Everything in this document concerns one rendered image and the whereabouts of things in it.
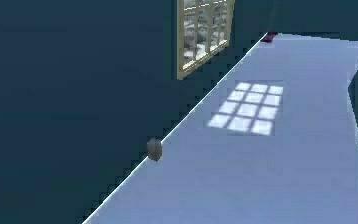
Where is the small brown round object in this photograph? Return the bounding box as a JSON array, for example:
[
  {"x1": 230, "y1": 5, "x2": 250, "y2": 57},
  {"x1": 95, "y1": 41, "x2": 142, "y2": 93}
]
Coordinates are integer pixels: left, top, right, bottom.
[{"x1": 146, "y1": 137, "x2": 163, "y2": 163}]

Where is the dark red object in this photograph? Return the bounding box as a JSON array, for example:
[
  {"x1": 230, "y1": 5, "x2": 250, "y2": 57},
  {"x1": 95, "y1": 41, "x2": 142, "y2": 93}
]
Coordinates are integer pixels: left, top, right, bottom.
[{"x1": 260, "y1": 31, "x2": 279, "y2": 44}]

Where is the beige framed window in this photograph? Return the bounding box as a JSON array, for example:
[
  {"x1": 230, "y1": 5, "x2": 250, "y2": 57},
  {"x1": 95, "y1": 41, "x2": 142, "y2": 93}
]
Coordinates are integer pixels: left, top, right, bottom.
[{"x1": 176, "y1": 0, "x2": 236, "y2": 81}]

